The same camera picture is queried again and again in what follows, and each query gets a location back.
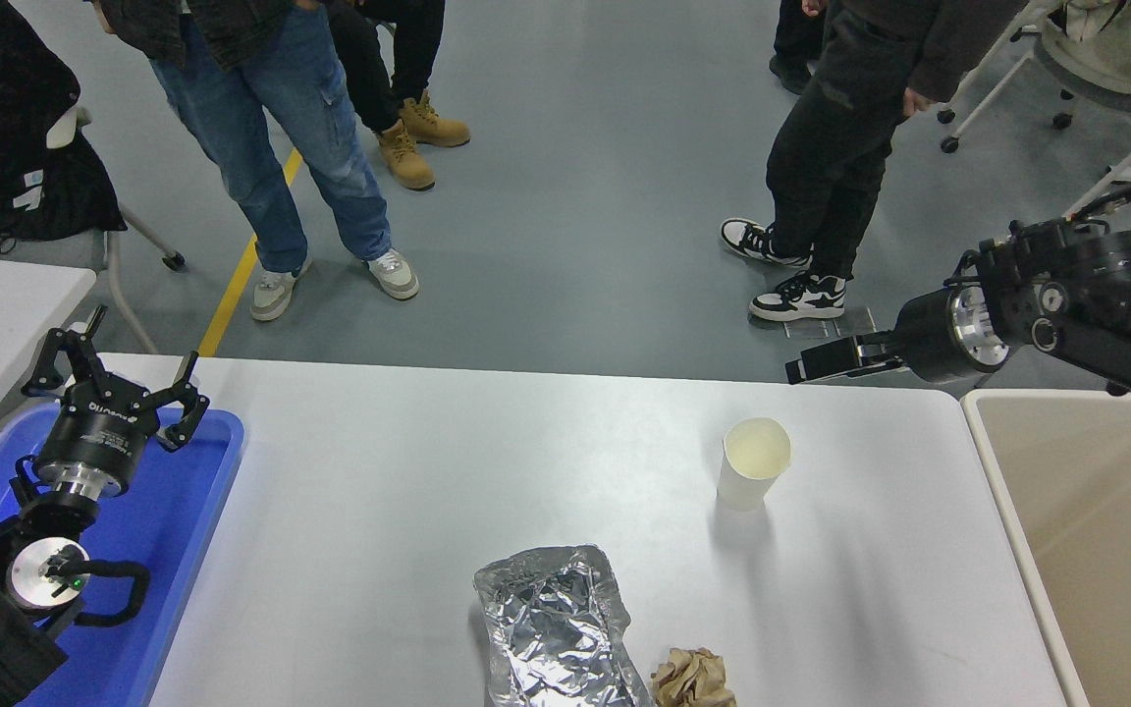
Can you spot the white paper cup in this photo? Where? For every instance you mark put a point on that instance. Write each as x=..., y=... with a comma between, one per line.
x=747, y=484

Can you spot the large pale bin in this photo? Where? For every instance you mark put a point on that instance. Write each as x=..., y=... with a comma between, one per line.
x=1066, y=589

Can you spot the silver foil tray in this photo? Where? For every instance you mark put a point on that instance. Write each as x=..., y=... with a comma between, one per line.
x=556, y=628

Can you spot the person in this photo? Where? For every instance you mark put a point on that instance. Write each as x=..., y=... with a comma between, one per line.
x=232, y=128
x=369, y=69
x=821, y=157
x=791, y=49

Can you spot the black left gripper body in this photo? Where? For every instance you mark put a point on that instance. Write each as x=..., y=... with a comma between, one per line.
x=94, y=432

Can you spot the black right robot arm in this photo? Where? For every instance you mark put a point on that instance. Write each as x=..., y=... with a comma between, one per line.
x=1096, y=295

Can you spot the blue plastic tray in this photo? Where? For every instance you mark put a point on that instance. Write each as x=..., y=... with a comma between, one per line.
x=173, y=550

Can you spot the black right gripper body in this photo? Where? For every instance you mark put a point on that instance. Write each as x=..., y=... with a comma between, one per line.
x=929, y=339

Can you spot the cream jacket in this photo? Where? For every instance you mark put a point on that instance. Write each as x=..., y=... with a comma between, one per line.
x=1125, y=39

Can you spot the metal floor plate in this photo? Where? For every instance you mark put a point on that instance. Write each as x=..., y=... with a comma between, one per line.
x=862, y=319
x=801, y=330

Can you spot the grey chair with white legs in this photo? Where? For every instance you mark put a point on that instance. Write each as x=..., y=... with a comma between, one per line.
x=1115, y=83
x=45, y=250
x=948, y=144

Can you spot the tan paper ball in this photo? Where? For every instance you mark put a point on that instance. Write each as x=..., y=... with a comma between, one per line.
x=693, y=682

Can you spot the person's hand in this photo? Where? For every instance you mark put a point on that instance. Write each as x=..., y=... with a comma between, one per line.
x=915, y=101
x=813, y=8

